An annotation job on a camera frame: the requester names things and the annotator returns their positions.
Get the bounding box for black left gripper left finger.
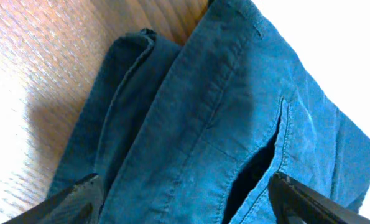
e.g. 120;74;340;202
4;174;104;224

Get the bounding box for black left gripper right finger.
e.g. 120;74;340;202
268;172;370;224

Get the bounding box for navy blue shorts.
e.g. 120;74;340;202
49;1;370;223

